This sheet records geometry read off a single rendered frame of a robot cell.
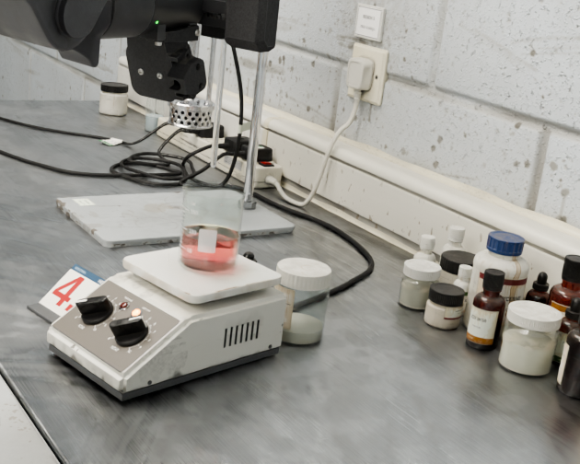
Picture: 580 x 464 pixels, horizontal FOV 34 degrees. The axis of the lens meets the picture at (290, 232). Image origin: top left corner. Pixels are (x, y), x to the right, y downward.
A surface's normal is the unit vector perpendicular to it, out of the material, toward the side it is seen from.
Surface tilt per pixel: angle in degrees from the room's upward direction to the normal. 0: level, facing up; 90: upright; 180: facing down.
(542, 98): 90
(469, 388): 0
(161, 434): 0
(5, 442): 0
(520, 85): 90
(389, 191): 90
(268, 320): 90
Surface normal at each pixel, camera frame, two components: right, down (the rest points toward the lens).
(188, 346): 0.70, 0.29
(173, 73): -0.28, -0.48
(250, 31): -0.53, 0.22
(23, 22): -0.48, 0.75
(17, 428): 0.11, -0.95
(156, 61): -0.50, 0.53
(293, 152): -0.84, 0.07
